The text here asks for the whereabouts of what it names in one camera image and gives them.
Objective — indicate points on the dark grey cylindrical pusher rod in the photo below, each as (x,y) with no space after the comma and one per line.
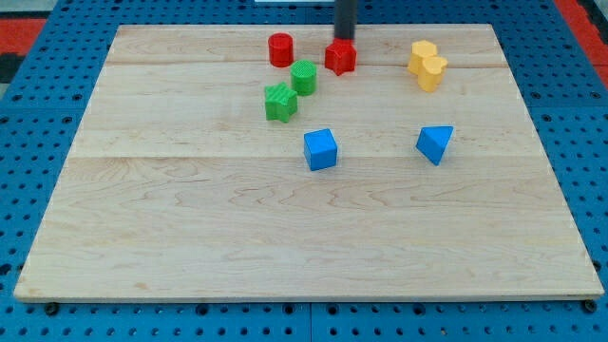
(345,19)

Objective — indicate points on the red star block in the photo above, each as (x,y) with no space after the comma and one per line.
(340,56)

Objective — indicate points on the green star block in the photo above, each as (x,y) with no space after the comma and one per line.
(280,102)

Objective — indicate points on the red cylinder block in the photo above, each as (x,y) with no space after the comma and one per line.
(281,49)

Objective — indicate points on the green cylinder block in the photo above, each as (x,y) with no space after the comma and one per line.
(303,77)

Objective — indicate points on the yellow hexagon block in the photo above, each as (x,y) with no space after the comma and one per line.
(419,51)

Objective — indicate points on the yellow heart block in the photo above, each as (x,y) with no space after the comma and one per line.
(431,72)

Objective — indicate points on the blue cube block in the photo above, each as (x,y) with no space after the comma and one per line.
(320,149)

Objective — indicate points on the blue triangular prism block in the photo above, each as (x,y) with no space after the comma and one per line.
(432,142)

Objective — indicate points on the light wooden board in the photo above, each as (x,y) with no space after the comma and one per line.
(177,189)

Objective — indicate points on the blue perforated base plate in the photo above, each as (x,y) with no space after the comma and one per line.
(46,99)

